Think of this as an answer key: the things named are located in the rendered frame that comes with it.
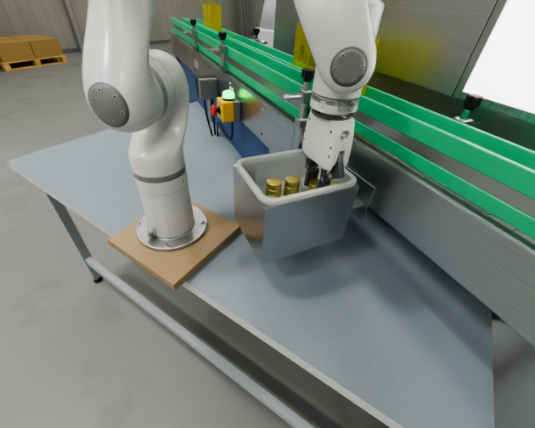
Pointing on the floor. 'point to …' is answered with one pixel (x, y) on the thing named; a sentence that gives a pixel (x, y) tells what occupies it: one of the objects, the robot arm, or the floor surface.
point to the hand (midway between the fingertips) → (317, 182)
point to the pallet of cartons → (21, 51)
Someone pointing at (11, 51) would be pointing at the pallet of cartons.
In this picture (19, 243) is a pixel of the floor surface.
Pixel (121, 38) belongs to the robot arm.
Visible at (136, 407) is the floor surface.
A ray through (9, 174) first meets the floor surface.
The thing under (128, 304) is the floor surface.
